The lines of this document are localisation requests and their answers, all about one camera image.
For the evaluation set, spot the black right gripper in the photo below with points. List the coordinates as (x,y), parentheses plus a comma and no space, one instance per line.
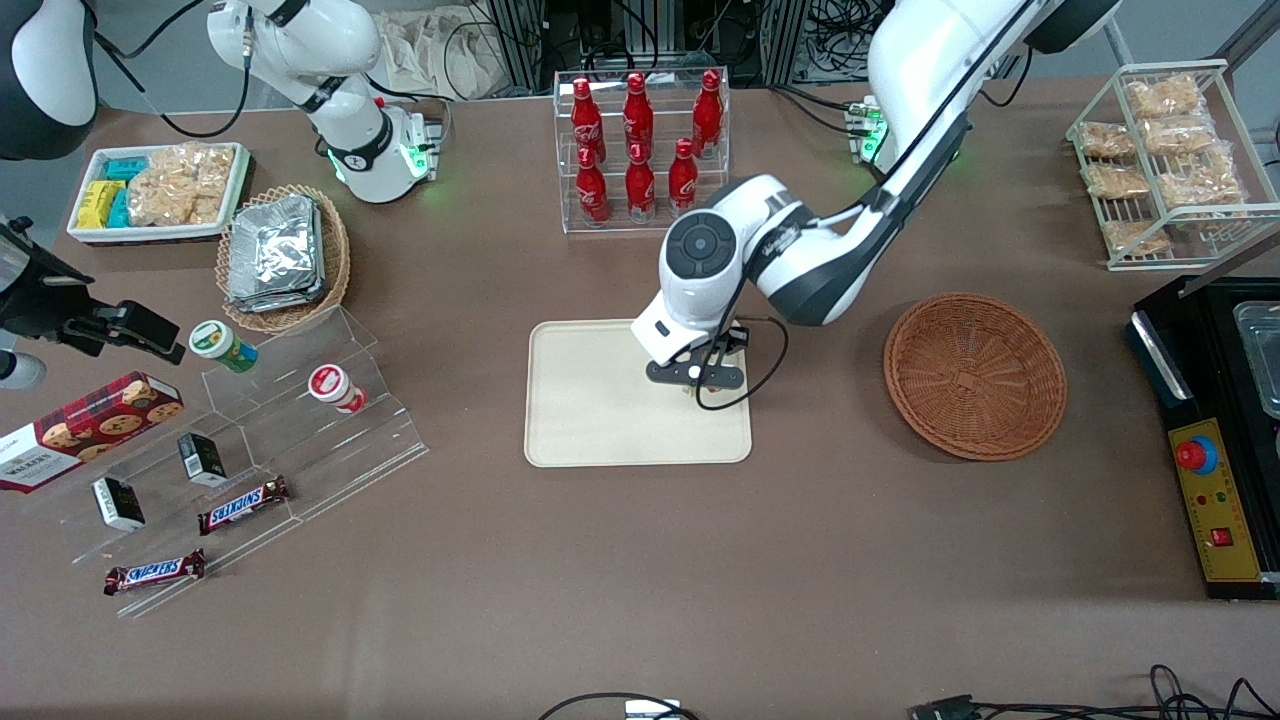
(38,298)

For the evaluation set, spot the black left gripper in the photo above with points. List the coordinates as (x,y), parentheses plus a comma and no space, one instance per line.
(730,343)

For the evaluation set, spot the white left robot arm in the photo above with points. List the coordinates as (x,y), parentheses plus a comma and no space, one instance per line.
(900,60)

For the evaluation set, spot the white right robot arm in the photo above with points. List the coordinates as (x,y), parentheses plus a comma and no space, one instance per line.
(300,40)

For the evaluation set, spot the white rectangular snack tray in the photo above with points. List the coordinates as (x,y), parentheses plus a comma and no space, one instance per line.
(160,234)

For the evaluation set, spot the beige plastic tray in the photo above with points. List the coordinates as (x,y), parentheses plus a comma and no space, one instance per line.
(590,410)

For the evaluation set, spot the oval tan wicker basket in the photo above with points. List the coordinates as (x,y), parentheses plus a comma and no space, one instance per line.
(338,250)

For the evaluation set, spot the round brown wicker basket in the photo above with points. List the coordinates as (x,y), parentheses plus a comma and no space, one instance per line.
(975,378)

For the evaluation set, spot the green lid snack cup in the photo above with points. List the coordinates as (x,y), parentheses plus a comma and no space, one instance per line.
(222,345)

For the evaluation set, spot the red tartan cookie box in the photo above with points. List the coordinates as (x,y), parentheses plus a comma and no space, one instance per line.
(80,430)

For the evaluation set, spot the teal snack packet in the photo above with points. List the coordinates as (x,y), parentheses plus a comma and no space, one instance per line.
(120,208)
(126,168)

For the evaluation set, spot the yellow snack packet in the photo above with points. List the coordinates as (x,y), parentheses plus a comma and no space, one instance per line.
(98,203)

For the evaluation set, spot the clear acrylic bottle rack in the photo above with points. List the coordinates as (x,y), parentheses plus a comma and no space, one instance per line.
(660,226)

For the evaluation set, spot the silver foil packet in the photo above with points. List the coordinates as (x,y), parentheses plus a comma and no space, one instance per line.
(275,303)
(275,245)

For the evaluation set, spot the small black box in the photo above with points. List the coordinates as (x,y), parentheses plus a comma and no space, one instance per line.
(202,458)
(118,503)

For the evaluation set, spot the clear bag of crackers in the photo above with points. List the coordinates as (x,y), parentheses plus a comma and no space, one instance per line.
(180,183)

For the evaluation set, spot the red cola bottle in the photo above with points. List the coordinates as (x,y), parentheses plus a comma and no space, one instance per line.
(592,190)
(586,120)
(638,115)
(708,115)
(640,185)
(683,180)

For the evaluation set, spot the brown Snickers bar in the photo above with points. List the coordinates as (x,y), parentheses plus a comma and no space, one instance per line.
(243,505)
(155,572)

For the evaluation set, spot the red lid snack cup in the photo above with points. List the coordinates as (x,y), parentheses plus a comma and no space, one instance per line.
(335,388)

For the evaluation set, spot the clear acrylic stepped display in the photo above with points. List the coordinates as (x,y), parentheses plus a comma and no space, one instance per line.
(300,460)

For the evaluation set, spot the small white device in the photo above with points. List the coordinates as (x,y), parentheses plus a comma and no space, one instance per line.
(652,709)

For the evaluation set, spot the beige cloth bag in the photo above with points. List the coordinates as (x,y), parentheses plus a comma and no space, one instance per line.
(430,50)

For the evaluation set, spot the clear bag of fried snacks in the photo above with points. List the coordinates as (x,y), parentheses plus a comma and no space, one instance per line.
(1135,236)
(1202,186)
(1180,134)
(1165,97)
(1105,140)
(1116,181)

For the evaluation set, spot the black yellow control box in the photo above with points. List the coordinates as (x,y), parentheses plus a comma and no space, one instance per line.
(1170,370)

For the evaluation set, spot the red emergency stop button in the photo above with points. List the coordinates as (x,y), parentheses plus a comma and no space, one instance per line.
(1196,455)

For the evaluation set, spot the yellow control panel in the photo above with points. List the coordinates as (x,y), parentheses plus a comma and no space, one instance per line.
(1225,510)

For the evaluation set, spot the clear plastic container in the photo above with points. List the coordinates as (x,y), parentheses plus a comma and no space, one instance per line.
(1262,350)

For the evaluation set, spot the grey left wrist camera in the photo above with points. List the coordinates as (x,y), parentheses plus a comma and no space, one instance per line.
(715,376)

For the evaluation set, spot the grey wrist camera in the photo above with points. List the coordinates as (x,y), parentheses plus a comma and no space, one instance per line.
(18,370)
(715,376)

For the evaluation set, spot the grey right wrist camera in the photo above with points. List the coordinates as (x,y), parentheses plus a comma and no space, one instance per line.
(18,370)

